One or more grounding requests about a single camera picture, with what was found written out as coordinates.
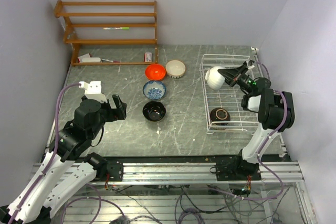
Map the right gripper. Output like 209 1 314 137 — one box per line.
217 65 254 94

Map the blue white patterned bowl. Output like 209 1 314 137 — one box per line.
142 81 166 101

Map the dark brown bowl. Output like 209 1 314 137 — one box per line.
209 107 230 126

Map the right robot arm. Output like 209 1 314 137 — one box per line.
218 65 295 180

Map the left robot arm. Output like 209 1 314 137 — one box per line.
1 94 127 223

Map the wooden shelf rack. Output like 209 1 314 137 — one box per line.
54 0 159 66

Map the black glossy bowl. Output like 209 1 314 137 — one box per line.
142 101 166 122

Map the pink white pen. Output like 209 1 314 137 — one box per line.
101 58 120 63

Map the orange bowl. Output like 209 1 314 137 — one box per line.
144 64 166 81

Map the small red white box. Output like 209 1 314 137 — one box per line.
144 52 152 62

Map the cream bowl patterned rim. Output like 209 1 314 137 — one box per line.
165 60 186 79

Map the green pink marker pen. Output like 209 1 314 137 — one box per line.
103 27 130 30

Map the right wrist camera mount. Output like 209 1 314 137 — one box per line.
245 60 255 70

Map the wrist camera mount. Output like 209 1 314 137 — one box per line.
245 60 255 70
79 81 108 103

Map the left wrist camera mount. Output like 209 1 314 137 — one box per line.
79 81 108 103

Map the white wire dish rack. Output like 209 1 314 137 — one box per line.
199 54 258 134

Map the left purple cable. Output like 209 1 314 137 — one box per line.
6 83 83 223

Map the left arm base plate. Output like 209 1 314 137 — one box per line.
106 161 124 182

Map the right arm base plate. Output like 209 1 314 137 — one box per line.
214 162 261 181

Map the aluminium rail frame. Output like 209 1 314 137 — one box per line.
31 159 305 185

